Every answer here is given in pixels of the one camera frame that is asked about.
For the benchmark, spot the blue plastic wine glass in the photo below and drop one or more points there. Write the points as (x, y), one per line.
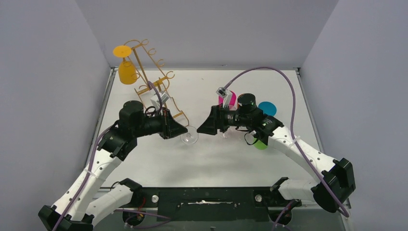
(268, 108)

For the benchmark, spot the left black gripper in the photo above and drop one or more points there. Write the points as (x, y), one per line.
(166, 124)

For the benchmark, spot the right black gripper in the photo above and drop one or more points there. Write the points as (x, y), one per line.
(220, 118)

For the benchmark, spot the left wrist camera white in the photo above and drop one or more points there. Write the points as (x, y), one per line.
(159, 100)

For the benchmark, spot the yellow-orange plastic wine glass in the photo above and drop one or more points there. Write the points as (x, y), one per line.
(126, 69)

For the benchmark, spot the magenta plastic wine glass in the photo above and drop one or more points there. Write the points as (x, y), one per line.
(232, 102)

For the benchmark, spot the gold wire glass rack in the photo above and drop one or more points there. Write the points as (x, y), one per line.
(149, 68)

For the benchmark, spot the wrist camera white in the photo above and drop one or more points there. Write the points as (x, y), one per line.
(159, 100)
(226, 95)

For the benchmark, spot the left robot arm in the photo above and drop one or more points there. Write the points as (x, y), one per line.
(77, 210)

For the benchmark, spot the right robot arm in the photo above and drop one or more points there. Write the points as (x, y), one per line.
(332, 181)

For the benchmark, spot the clear wine glass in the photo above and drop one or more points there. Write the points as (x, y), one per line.
(226, 135)
(191, 136)

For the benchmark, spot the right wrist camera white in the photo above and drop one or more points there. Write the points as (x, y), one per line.
(226, 95)

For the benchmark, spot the green plastic wine glass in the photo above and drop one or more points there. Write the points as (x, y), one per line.
(259, 145)

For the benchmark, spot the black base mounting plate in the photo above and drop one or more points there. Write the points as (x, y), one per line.
(206, 204)

